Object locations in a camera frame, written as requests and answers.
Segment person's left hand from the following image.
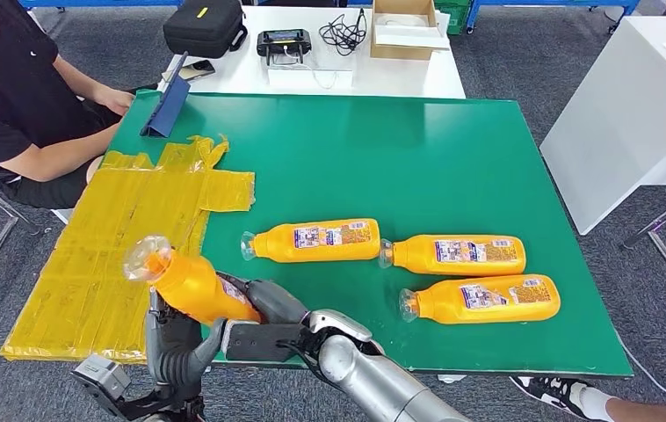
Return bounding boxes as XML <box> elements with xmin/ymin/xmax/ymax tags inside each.
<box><xmin>94</xmin><ymin>85</ymin><xmax>135</xmax><ymax>116</ymax></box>

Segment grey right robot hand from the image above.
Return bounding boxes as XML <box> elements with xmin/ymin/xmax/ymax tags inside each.
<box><xmin>216</xmin><ymin>270</ymin><xmax>309</xmax><ymax>325</ymax></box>

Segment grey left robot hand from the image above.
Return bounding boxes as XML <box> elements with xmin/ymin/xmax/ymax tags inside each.
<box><xmin>145</xmin><ymin>287</ymin><xmax>228</xmax><ymax>403</ymax></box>

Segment orange detergent bottle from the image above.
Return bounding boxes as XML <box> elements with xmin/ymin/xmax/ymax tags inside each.
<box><xmin>122</xmin><ymin>234</ymin><xmax>263</xmax><ymax>325</ymax></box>
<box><xmin>398</xmin><ymin>273</ymin><xmax>561</xmax><ymax>325</ymax></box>
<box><xmin>239</xmin><ymin>218</ymin><xmax>382</xmax><ymax>265</ymax></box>
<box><xmin>378</xmin><ymin>234</ymin><xmax>527</xmax><ymax>278</ymax></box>

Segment blue tablet case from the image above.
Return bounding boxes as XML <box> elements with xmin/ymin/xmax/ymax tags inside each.
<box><xmin>139</xmin><ymin>52</ymin><xmax>192</xmax><ymax>139</ymax></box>

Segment black smartphone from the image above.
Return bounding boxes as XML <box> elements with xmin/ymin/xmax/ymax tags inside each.
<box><xmin>162</xmin><ymin>60</ymin><xmax>216</xmax><ymax>83</ymax></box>

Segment black carrying case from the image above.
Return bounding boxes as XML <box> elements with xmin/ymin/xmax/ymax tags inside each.
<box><xmin>162</xmin><ymin>0</ymin><xmax>249</xmax><ymax>60</ymax></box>

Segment seated person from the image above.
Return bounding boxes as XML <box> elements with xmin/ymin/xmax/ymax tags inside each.
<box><xmin>0</xmin><ymin>0</ymin><xmax>136</xmax><ymax>211</ymax></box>

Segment yellow taped sheet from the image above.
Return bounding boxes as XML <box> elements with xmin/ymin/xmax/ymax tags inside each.
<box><xmin>0</xmin><ymin>135</ymin><xmax>257</xmax><ymax>365</ymax></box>

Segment black handheld controller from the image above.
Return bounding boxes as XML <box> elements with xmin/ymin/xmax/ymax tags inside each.
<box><xmin>256</xmin><ymin>29</ymin><xmax>313</xmax><ymax>65</ymax></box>

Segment open cardboard box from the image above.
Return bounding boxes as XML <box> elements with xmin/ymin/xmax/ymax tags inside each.
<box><xmin>369</xmin><ymin>0</ymin><xmax>452</xmax><ymax>62</ymax></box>

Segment black and white shoe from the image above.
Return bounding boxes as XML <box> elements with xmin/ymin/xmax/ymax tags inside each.
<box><xmin>510</xmin><ymin>375</ymin><xmax>593</xmax><ymax>419</ymax></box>

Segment green plastic crate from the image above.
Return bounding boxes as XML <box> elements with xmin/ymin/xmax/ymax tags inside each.
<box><xmin>434</xmin><ymin>0</ymin><xmax>474</xmax><ymax>36</ymax></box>

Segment standing person's leg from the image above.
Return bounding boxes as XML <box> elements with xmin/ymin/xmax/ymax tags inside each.
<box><xmin>571</xmin><ymin>384</ymin><xmax>666</xmax><ymax>422</ymax></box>

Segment white side table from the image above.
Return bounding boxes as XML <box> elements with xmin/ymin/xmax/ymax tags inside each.
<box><xmin>540</xmin><ymin>15</ymin><xmax>666</xmax><ymax>237</ymax></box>

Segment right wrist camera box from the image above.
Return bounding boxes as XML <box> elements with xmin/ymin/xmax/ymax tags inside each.
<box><xmin>221</xmin><ymin>318</ymin><xmax>314</xmax><ymax>363</ymax></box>

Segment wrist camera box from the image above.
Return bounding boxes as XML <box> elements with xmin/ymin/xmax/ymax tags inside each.
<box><xmin>221</xmin><ymin>318</ymin><xmax>314</xmax><ymax>363</ymax></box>
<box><xmin>70</xmin><ymin>353</ymin><xmax>134</xmax><ymax>418</ymax></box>

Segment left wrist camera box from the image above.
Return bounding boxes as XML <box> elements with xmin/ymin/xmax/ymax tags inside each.
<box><xmin>70</xmin><ymin>353</ymin><xmax>134</xmax><ymax>418</ymax></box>

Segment black cable bundle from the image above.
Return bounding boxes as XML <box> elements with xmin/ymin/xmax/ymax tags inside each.
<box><xmin>318</xmin><ymin>8</ymin><xmax>368</xmax><ymax>57</ymax></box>

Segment white floor cable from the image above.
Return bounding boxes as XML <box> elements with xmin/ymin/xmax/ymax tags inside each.
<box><xmin>615</xmin><ymin>331</ymin><xmax>666</xmax><ymax>404</ymax></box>

